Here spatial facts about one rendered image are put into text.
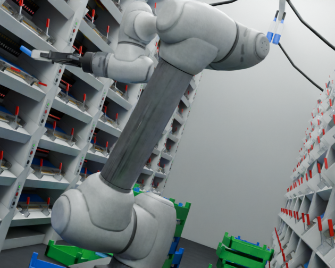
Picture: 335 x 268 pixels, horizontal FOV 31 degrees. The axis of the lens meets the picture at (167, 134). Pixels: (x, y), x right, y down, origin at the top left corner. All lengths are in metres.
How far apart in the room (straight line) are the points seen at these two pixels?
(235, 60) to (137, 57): 0.55
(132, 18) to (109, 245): 0.81
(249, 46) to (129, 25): 0.62
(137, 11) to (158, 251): 0.84
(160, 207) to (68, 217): 0.29
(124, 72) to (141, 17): 0.20
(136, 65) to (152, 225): 0.60
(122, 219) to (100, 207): 0.08
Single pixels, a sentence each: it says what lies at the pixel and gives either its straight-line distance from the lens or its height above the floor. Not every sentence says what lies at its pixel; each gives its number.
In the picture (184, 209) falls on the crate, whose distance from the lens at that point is 2.66.
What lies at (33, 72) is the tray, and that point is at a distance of 2.66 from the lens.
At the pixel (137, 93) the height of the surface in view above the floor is 1.01.
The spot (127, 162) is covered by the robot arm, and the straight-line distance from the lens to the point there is 1.62.
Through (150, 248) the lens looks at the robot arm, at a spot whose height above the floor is 0.35.
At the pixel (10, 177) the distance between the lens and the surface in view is 2.57.
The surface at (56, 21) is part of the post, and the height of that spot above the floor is 1.05.
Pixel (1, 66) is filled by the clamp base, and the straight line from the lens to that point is 2.24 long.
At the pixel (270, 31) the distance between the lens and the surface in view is 5.86.
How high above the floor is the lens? 0.58
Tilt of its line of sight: 3 degrees up
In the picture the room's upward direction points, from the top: 19 degrees clockwise
